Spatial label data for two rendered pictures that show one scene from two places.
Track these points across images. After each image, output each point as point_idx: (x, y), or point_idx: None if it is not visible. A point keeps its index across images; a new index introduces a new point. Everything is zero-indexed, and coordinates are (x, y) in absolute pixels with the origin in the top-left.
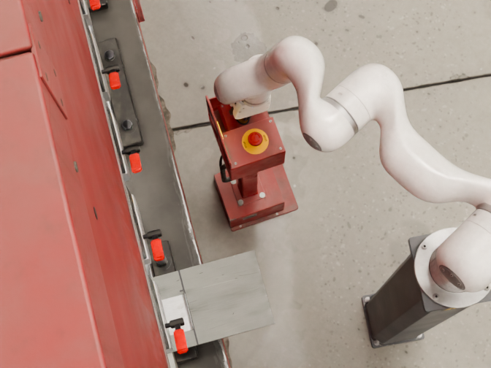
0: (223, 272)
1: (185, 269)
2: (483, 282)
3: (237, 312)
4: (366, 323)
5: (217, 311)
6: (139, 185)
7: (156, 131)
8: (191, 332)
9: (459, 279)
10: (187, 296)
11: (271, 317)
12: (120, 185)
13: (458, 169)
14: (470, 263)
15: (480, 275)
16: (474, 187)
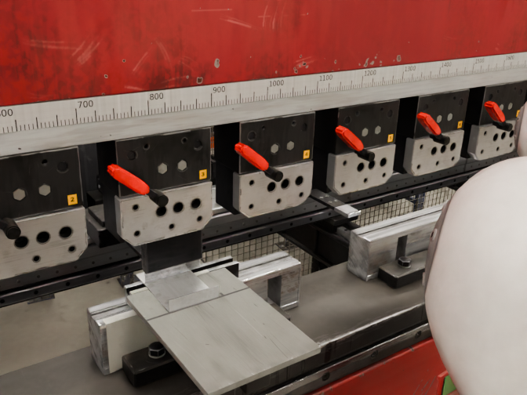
0: (267, 324)
1: (254, 292)
2: (497, 247)
3: (209, 348)
4: None
5: (204, 328)
6: (344, 295)
7: (419, 295)
8: (163, 311)
9: (448, 205)
10: (215, 299)
11: (217, 387)
12: (303, 39)
13: None
14: (521, 163)
15: (510, 204)
16: None
